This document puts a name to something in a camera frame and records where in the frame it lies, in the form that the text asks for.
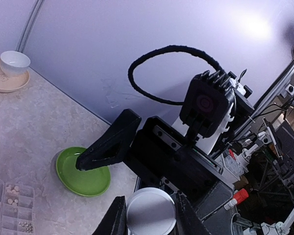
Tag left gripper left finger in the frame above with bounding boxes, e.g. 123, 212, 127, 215
92, 196, 126, 235

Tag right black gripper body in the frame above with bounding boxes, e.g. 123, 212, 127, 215
124, 117, 234, 220

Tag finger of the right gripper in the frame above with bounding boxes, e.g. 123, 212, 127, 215
75, 109, 142, 171

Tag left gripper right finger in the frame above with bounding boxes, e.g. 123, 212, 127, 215
174, 194, 211, 235

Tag small white pill bottle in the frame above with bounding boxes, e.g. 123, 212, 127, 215
125, 188, 176, 235

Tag clear plastic pill organizer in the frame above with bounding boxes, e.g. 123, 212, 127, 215
0, 183, 35, 235

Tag small brown round pills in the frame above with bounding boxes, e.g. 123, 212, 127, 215
18, 221, 34, 233

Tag pile of beige pills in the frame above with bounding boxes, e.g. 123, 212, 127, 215
4, 184, 20, 212

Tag green plate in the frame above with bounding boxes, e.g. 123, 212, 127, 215
55, 147, 111, 197

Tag red capped bottle background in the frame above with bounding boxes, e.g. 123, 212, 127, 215
223, 188, 249, 211

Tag white bowl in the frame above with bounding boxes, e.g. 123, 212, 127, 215
0, 50, 31, 77

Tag round wooden plate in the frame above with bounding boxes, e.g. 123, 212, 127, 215
0, 69, 30, 93

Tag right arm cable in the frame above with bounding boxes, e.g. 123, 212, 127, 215
127, 44, 231, 106

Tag right aluminium frame post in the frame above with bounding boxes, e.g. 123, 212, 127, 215
16, 0, 45, 53

